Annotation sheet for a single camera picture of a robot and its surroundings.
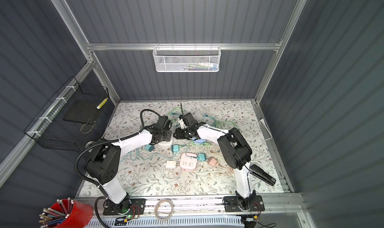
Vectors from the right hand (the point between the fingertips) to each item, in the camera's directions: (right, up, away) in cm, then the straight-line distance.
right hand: (177, 136), depth 94 cm
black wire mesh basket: (-49, +14, -17) cm, 53 cm away
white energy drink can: (-46, -3, -13) cm, 48 cm away
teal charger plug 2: (-17, -7, -2) cm, 18 cm away
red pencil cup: (-45, -29, -30) cm, 61 cm away
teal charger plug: (+15, -12, -5) cm, 20 cm away
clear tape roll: (-8, -33, -21) cm, 40 cm away
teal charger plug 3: (-1, -7, -2) cm, 7 cm away
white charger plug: (-3, -15, -7) cm, 17 cm away
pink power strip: (+8, -14, -8) cm, 17 cm away
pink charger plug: (+21, -14, -7) cm, 26 cm away
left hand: (-7, +1, +1) cm, 7 cm away
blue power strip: (+14, -3, +2) cm, 14 cm away
